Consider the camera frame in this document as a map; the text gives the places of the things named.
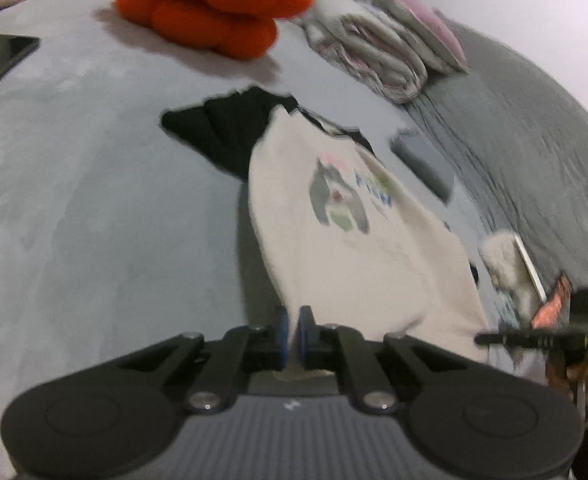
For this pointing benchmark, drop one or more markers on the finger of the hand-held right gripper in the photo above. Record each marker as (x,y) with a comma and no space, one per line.
(524,339)

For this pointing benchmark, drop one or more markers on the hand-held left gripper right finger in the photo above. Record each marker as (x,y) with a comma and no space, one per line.
(306,340)

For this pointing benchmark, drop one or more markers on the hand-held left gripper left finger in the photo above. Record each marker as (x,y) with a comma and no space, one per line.
(283,340)

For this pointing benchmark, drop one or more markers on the black and cream printed shirt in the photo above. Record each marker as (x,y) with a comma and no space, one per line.
(324,250)

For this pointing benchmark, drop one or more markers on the red flat packet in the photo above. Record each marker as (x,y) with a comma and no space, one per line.
(551,305)

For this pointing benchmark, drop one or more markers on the pale blue book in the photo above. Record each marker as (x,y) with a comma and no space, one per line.
(531,267)

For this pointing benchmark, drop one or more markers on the white fluffy plush toy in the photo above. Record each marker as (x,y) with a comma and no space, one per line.
(499,260)

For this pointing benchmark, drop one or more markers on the grey wrinkled blanket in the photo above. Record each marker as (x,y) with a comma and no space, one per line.
(524,150)

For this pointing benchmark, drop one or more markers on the folded grey sweater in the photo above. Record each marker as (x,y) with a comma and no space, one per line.
(424,160)

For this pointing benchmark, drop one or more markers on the grey bed sheet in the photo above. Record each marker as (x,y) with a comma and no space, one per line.
(99,210)

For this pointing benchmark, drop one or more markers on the folded grey and pink quilt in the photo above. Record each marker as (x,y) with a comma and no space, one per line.
(369,50)

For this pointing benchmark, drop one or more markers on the grey and pink pillow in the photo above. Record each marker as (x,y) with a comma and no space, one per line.
(419,25)

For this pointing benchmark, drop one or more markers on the orange pumpkin plush pillow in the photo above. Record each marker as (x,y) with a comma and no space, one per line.
(214,5)

